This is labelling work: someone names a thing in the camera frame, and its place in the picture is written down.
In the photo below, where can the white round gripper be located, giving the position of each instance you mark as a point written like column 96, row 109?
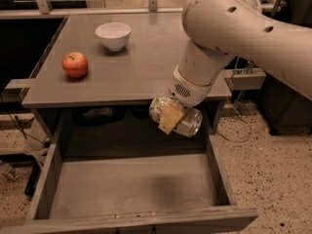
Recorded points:
column 182, row 91

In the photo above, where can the silver green 7up can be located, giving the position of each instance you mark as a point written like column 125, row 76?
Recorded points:
column 188, row 126

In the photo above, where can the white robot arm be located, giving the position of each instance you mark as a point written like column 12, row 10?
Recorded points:
column 219, row 31

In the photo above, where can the open grey top drawer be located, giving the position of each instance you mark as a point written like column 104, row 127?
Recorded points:
column 129, row 178

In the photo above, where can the grey cabinet with top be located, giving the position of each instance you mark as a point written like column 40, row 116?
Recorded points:
column 139, row 72

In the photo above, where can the white ceramic bowl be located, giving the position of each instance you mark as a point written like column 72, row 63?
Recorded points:
column 114, row 36

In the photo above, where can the red apple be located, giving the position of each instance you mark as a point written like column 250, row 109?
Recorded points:
column 75, row 65

